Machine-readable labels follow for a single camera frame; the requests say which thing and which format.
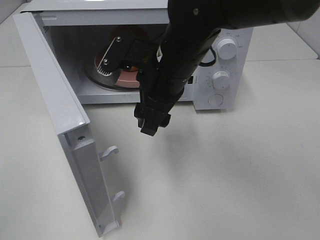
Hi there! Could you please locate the pink round plate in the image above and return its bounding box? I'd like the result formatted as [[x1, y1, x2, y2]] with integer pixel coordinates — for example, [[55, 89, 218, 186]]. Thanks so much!
[[95, 66, 140, 89]]

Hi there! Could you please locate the white microwave oven body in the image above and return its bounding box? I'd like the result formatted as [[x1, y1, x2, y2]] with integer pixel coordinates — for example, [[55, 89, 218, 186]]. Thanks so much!
[[14, 0, 253, 110]]

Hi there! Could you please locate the white microwave door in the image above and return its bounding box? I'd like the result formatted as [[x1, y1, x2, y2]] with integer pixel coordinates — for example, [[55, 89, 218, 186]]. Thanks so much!
[[13, 12, 125, 237]]

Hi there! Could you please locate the white microwave knob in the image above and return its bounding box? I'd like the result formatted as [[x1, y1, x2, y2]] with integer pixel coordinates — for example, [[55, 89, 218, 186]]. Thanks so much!
[[216, 38, 238, 60], [211, 71, 231, 90]]

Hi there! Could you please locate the round white door release button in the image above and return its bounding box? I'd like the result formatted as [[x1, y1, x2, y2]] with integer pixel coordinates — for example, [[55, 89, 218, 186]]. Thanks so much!
[[208, 94, 224, 107]]

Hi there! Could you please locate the burger with lettuce and tomato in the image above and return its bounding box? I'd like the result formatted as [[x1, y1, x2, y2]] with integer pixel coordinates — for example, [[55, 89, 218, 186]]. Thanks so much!
[[110, 25, 154, 70]]

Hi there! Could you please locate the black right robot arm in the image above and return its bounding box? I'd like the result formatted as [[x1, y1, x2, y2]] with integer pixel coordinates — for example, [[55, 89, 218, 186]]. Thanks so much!
[[98, 0, 320, 136]]

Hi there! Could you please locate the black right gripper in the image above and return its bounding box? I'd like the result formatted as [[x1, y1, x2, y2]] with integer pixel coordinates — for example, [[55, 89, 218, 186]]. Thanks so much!
[[96, 36, 198, 137]]

